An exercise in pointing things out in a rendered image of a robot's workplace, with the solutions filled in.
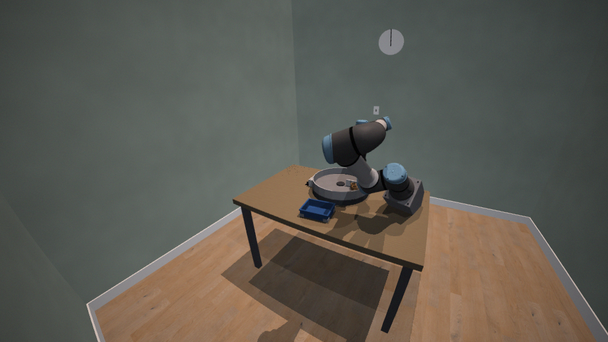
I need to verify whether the blue open crate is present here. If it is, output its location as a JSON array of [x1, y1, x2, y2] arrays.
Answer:
[[299, 198, 336, 223]]

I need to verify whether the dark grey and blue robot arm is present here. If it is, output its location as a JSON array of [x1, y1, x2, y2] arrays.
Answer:
[[322, 117, 415, 200]]

